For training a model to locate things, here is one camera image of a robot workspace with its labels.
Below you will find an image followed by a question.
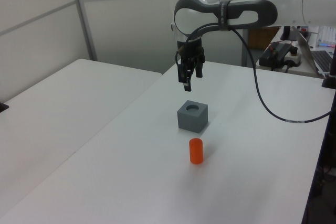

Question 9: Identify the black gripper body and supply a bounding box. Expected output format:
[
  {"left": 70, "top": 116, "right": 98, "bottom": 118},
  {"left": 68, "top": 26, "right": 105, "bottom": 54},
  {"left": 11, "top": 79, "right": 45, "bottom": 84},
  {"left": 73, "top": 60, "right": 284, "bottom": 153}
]
[{"left": 175, "top": 37, "right": 206, "bottom": 65}]

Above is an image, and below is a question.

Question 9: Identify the orange cylinder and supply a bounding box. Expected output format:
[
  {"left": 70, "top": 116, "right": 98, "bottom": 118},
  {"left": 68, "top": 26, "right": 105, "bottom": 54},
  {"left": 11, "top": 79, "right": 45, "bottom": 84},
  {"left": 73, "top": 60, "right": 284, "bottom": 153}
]
[{"left": 188, "top": 137, "right": 204, "bottom": 166}]

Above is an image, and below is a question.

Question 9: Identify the grey block with round hole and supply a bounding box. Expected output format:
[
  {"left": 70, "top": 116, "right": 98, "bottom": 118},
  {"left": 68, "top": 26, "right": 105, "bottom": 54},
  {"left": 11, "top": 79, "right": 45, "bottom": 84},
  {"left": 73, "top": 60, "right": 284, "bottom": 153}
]
[{"left": 176, "top": 100, "right": 209, "bottom": 134}]

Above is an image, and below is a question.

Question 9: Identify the brown wooden cabinet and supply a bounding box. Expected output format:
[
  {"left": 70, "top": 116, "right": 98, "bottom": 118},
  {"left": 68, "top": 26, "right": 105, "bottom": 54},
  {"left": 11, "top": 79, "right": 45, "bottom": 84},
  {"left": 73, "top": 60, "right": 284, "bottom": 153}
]
[{"left": 247, "top": 26, "right": 279, "bottom": 50}]

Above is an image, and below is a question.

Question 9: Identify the black power supply box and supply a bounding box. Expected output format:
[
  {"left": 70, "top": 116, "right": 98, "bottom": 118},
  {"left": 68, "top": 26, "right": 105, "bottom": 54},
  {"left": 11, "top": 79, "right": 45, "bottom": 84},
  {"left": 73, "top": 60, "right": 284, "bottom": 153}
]
[{"left": 259, "top": 42, "right": 295, "bottom": 68}]

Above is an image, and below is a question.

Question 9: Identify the white power strip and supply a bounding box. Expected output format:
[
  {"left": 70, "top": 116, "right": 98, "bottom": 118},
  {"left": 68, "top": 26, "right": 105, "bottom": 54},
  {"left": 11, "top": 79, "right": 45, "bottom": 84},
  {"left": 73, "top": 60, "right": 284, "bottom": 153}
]
[{"left": 274, "top": 50, "right": 303, "bottom": 73}]

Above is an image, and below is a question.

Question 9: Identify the open silver laptop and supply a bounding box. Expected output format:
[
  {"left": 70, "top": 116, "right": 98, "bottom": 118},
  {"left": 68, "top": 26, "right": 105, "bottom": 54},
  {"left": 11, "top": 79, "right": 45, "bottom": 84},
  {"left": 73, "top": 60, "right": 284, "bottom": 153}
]
[{"left": 289, "top": 25, "right": 334, "bottom": 76}]

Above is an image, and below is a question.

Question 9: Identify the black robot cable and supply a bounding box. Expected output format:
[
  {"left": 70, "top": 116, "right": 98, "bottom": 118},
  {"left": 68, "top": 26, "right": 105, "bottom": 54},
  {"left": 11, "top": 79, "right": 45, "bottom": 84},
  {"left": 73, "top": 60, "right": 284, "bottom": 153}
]
[{"left": 174, "top": 22, "right": 332, "bottom": 124}]

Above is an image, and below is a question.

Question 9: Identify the grey metal partition post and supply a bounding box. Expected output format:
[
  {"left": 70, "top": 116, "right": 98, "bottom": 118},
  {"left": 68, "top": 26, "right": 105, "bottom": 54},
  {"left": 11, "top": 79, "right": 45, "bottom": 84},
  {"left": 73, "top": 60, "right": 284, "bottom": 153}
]
[{"left": 68, "top": 0, "right": 98, "bottom": 62}]

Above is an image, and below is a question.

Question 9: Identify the black stand post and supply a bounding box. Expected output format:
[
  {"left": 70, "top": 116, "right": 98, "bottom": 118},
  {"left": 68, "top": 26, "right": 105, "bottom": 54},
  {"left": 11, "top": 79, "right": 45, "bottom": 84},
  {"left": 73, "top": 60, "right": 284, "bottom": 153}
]
[{"left": 321, "top": 33, "right": 336, "bottom": 89}]

